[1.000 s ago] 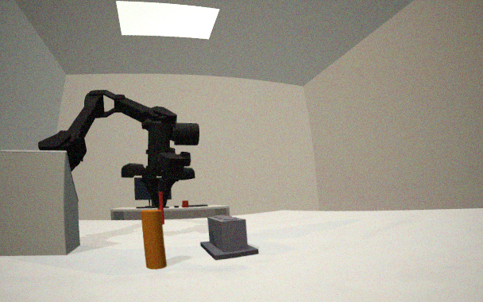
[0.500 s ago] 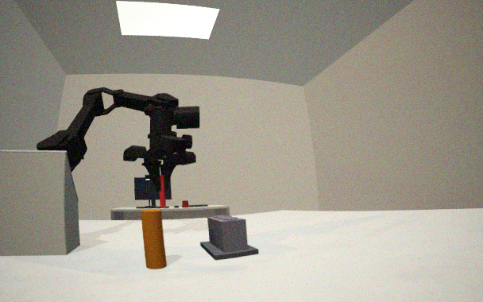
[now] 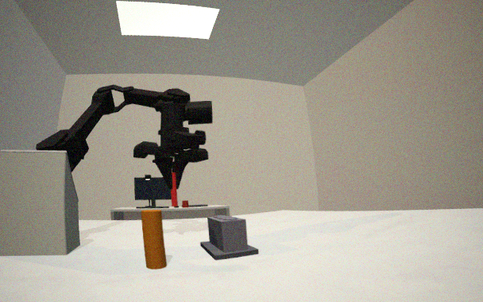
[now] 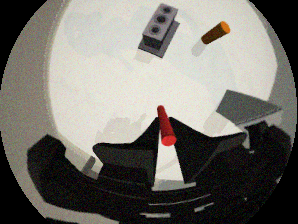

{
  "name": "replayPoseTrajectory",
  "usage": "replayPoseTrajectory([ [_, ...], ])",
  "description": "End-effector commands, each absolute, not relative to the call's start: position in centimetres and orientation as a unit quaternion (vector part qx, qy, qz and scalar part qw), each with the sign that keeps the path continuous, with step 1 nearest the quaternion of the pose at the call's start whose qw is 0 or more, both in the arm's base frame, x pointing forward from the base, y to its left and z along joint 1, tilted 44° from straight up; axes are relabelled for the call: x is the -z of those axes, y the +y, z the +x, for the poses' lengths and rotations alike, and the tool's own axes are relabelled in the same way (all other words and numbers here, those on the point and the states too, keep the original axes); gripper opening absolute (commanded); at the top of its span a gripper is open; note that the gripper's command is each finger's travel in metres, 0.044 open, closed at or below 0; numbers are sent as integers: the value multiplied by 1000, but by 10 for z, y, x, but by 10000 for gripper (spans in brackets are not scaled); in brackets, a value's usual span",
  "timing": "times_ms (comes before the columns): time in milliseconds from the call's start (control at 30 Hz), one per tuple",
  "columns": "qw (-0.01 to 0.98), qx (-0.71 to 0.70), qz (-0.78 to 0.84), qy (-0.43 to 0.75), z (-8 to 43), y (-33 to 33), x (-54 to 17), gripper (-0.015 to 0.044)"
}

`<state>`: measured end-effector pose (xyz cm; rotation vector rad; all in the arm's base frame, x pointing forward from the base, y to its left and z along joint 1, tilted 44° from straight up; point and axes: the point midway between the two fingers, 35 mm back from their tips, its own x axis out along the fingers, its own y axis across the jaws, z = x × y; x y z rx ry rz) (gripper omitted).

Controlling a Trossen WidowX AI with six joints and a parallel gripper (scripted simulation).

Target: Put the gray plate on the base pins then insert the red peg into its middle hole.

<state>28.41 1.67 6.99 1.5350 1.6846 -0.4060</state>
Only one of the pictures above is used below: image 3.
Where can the red peg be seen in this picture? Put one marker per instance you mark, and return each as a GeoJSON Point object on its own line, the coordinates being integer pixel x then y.
{"type": "Point", "coordinates": [173, 191]}

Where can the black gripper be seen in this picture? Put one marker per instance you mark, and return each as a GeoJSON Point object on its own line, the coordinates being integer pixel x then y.
{"type": "Point", "coordinates": [164, 154]}

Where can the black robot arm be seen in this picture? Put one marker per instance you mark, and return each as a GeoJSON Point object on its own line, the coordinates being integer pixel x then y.
{"type": "Point", "coordinates": [174, 104]}

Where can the orange-brown cylinder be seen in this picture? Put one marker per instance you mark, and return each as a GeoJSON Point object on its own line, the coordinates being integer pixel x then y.
{"type": "Point", "coordinates": [153, 235]}

